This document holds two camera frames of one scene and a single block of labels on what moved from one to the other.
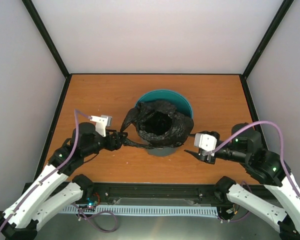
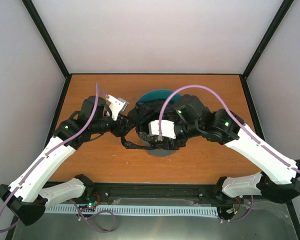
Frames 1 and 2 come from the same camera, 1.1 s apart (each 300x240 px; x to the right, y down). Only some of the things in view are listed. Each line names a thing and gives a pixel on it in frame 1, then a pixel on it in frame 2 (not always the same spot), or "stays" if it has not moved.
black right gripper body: [206, 158] → [170, 145]
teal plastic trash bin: [182, 104] stays
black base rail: [152, 193] stays
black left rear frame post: [39, 24] stays
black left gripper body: [110, 145] → [119, 131]
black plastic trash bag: [159, 124] stays
